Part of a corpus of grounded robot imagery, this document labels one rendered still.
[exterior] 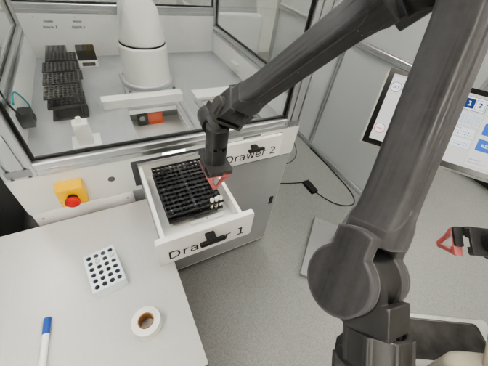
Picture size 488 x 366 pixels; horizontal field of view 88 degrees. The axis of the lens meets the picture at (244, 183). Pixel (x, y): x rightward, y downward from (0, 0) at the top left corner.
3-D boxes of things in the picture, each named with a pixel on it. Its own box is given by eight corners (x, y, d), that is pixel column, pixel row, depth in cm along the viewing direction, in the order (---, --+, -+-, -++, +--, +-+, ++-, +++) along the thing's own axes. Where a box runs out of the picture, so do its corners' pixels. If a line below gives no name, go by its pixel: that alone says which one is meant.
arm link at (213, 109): (221, 99, 54) (252, 113, 60) (208, 75, 62) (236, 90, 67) (197, 141, 60) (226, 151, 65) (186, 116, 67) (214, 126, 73)
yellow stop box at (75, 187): (89, 203, 81) (82, 187, 76) (63, 210, 78) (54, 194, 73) (88, 192, 84) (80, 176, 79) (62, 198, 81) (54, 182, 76)
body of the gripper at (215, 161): (209, 179, 65) (210, 157, 60) (197, 155, 71) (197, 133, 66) (232, 174, 68) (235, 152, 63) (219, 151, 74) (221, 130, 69)
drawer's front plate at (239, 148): (278, 155, 114) (284, 134, 107) (218, 169, 103) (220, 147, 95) (276, 152, 115) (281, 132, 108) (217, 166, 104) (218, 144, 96)
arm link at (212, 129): (209, 130, 58) (233, 128, 59) (202, 114, 62) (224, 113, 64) (208, 154, 62) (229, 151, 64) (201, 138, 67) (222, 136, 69)
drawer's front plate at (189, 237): (250, 233, 83) (255, 212, 75) (160, 266, 71) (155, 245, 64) (247, 229, 84) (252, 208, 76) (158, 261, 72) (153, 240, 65)
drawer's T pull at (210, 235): (226, 240, 71) (226, 237, 70) (200, 248, 68) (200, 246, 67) (221, 229, 73) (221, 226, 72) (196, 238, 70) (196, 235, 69)
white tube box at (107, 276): (128, 283, 73) (125, 277, 70) (96, 300, 69) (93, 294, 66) (115, 250, 79) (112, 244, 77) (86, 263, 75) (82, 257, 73)
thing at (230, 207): (243, 227, 82) (245, 216, 78) (163, 256, 72) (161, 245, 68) (200, 154, 106) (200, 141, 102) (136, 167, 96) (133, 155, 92)
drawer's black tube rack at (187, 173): (222, 213, 85) (224, 200, 81) (170, 229, 78) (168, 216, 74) (200, 171, 98) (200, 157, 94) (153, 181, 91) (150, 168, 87)
